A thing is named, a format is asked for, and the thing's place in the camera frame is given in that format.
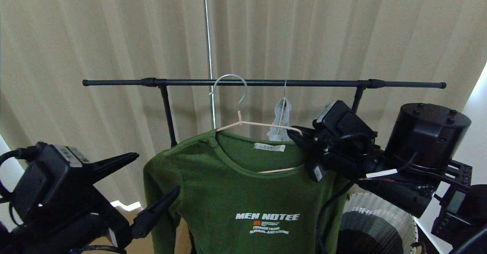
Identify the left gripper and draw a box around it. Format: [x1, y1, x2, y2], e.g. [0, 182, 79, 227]
[11, 152, 181, 254]

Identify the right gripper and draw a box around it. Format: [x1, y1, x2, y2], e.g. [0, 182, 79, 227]
[301, 132, 382, 183]

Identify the pink clothes hanger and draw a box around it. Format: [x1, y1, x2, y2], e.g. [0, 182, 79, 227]
[208, 74, 305, 173]
[277, 80, 288, 135]

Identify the green garment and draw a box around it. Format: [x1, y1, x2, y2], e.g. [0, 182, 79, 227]
[143, 129, 349, 254]

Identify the white laundry basket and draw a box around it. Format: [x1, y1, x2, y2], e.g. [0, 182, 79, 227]
[337, 192, 419, 254]

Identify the black clothes rack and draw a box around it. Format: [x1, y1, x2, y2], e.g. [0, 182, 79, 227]
[83, 78, 447, 148]

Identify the beige curtain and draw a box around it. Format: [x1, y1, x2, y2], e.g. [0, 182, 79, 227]
[0, 0, 487, 213]

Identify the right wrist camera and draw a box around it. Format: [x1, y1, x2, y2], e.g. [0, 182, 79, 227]
[313, 100, 377, 146]

